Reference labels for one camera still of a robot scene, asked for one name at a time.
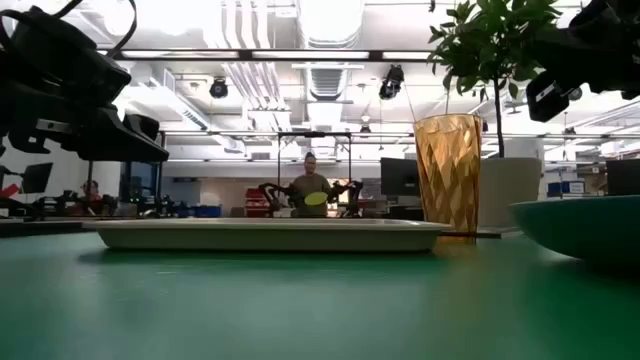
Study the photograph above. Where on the amber faceted plastic cup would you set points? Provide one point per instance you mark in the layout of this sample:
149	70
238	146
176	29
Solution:
448	175

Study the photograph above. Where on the beige rectangular tray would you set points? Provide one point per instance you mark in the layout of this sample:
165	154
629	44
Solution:
270	236

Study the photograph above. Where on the yellow-green round plate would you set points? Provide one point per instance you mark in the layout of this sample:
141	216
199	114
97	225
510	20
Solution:
316	198

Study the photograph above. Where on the white round plant pot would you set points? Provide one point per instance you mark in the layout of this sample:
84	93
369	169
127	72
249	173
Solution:
512	192

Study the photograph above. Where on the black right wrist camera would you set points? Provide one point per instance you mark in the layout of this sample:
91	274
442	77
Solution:
546	97

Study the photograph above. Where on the black monitor on arm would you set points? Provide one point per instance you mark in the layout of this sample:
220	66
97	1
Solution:
37	177

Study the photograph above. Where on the black computer monitor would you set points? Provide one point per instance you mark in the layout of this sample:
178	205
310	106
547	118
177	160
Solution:
399	176
624	177

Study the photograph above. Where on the flat board under pot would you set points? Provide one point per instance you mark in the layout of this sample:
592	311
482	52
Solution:
492	232

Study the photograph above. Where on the red storage bins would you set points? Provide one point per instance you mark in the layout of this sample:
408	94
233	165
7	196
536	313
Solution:
257	202

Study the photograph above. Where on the standing person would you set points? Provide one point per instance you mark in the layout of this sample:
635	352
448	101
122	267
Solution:
310	182

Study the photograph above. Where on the black ceiling camera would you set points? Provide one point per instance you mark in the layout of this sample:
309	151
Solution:
576	93
391	82
218	88

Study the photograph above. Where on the black metal frame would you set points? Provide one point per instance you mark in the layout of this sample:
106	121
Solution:
314	134

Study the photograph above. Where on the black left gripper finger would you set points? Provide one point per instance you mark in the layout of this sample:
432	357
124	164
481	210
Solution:
125	147

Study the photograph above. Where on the black background robot arm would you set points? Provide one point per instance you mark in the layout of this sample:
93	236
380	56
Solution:
274	196
350	196

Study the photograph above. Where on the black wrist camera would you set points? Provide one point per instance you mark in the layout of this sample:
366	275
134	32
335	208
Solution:
546	97
142	126

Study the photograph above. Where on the green leafy small tree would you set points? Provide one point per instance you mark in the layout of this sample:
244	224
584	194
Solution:
492	40

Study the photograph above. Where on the red object on desk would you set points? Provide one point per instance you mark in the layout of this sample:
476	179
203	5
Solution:
9	191

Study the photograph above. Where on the teal round plate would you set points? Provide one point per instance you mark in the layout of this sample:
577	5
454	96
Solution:
585	225

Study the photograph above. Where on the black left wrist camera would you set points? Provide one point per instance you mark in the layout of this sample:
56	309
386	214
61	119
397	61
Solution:
142	126

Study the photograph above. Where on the seated person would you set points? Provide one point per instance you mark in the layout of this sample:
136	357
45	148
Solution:
91	196

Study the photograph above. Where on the blue storage bins with labels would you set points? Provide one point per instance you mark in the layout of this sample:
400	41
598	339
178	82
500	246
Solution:
566	188

